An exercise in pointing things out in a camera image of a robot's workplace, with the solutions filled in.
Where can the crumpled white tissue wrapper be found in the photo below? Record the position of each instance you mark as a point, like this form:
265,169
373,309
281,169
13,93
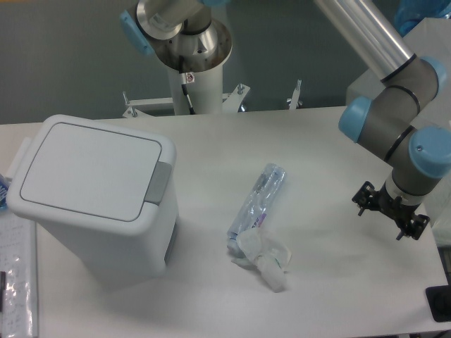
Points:
258,249

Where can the white pedestal base frame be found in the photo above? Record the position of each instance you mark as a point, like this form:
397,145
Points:
189,104

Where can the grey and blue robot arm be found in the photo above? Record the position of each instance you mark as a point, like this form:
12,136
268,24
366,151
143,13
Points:
193,47

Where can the paper sheet in plastic sleeve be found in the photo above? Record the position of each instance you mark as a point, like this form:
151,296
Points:
19,287

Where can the white push-lid trash can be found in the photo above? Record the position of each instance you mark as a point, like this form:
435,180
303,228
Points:
105,192

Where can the crushed clear plastic bottle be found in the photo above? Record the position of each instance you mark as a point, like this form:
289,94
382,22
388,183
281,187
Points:
256,205

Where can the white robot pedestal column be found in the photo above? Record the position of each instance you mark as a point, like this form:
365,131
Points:
205,90

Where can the black device at right edge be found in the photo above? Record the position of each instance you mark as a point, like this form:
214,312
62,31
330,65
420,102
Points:
439,302

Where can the blue plastic water bottle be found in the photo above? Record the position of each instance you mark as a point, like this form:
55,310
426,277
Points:
410,13

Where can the blue packet at left edge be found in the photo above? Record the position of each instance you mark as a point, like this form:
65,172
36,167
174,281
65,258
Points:
5,184

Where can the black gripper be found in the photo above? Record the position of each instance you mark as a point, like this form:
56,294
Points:
410,224

